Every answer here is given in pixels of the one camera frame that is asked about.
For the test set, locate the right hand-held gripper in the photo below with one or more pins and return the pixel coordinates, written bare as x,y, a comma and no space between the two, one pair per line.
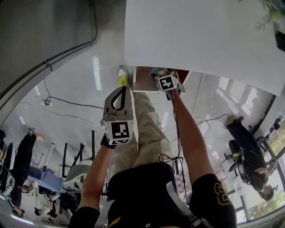
167,82

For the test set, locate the white plastic chair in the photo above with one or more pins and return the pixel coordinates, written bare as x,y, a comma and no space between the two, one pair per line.
79,169

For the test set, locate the white power strip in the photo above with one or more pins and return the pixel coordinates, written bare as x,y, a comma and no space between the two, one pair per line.
46,103

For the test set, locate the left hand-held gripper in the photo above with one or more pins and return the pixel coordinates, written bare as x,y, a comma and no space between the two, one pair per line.
119,131

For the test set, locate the black office chair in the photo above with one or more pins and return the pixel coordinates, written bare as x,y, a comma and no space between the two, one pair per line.
233,155

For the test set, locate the person's dark navy shirt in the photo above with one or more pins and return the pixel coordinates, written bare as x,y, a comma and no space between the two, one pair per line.
151,196

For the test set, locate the white desk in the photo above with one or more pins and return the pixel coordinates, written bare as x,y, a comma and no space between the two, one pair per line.
196,37

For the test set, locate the person's left forearm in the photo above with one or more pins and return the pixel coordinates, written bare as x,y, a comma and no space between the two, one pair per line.
95,176

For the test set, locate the blue cloth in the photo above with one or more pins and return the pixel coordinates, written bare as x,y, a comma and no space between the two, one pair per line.
50,180

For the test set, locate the green plant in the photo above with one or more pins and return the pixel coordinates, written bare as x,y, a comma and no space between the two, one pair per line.
269,13

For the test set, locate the black pen holder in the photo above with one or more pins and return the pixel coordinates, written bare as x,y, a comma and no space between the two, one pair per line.
280,41

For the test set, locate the white wooden drawer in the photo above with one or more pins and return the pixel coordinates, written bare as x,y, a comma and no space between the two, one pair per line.
143,81

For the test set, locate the person's khaki trousers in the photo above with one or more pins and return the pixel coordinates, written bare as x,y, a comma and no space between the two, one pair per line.
149,133

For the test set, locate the grey metal cabinet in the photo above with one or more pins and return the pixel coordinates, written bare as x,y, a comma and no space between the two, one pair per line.
40,33

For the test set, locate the person's white yellow shoe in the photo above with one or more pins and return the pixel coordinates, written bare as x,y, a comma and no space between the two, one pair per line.
122,75

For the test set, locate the person's right forearm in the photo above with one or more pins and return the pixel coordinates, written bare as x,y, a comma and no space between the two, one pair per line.
191,142

